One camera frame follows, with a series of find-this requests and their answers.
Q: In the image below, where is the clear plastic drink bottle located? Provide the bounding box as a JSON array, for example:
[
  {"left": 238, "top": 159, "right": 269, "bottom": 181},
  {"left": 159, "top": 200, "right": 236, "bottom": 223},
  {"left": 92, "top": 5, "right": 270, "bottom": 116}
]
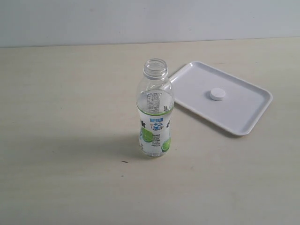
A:
[{"left": 136, "top": 58, "right": 174, "bottom": 158}]

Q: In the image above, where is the white bottle cap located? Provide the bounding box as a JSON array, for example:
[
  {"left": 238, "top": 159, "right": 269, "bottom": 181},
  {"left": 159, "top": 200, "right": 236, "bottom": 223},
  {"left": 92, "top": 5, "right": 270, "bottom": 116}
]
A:
[{"left": 209, "top": 88, "right": 226, "bottom": 101}]

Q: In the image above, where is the white rectangular plastic tray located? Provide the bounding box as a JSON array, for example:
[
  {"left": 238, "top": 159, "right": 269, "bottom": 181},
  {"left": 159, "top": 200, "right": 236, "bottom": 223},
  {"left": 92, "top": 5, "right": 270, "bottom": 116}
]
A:
[{"left": 170, "top": 61, "right": 273, "bottom": 136}]

